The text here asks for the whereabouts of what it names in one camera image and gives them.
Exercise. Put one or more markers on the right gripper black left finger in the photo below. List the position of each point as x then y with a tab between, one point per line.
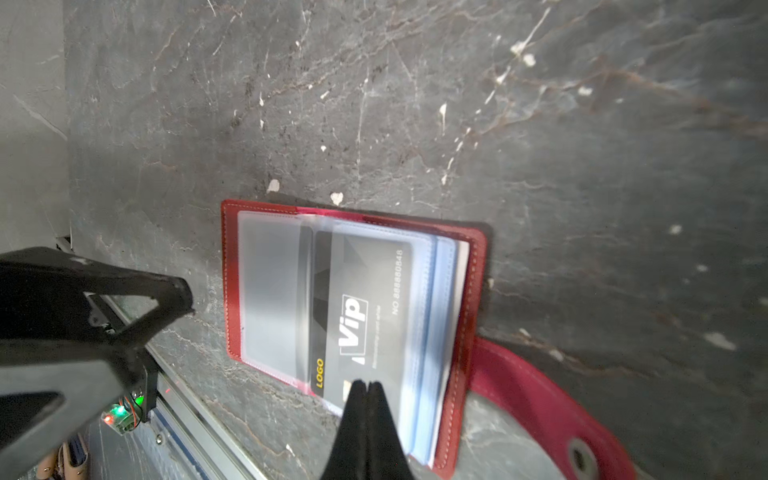
348	456

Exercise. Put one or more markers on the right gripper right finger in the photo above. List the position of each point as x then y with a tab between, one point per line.
385	456

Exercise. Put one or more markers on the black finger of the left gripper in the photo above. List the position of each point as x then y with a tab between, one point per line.
59	370

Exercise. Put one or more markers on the red card holder wallet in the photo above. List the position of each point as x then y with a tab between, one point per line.
445	359

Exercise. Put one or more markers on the black VIP logo card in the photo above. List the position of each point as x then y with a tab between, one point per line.
359	318

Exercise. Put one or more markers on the grey credit card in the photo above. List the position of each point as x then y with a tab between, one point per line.
274	256

